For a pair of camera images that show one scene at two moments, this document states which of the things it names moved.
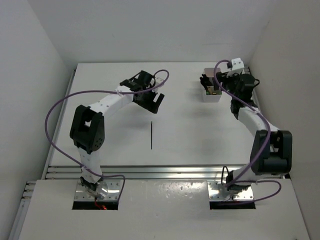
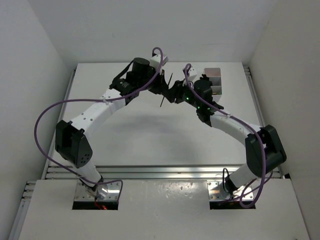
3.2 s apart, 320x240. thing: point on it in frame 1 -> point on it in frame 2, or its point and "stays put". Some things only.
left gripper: x=151 y=105 -> x=161 y=85
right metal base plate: x=216 y=191 stays put
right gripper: x=224 y=77 -> x=174 y=93
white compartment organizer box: x=213 y=93 stays put
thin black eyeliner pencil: x=151 y=134 -> x=163 y=97
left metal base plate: x=114 y=191 stays put
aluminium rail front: x=146 y=172 stays put
